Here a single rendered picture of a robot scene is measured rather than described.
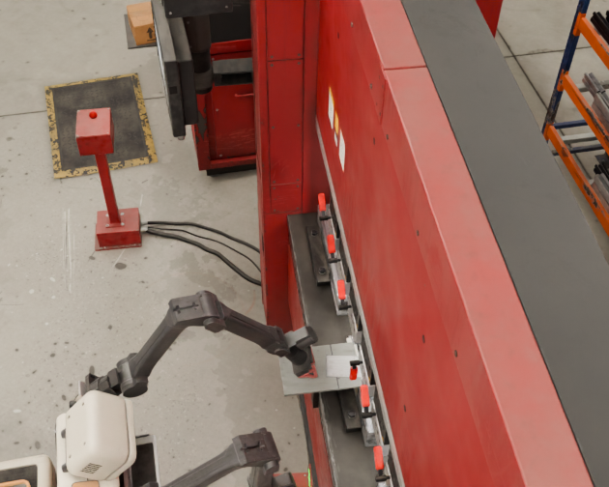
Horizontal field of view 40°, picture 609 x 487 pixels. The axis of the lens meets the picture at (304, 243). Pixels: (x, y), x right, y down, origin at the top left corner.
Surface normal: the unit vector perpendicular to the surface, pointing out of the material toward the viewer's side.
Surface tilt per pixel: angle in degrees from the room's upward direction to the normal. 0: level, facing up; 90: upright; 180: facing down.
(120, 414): 42
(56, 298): 0
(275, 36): 90
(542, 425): 0
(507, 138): 0
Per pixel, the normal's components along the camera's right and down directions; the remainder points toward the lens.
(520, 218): 0.01, -0.67
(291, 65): 0.15, 0.73
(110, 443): 0.67, -0.59
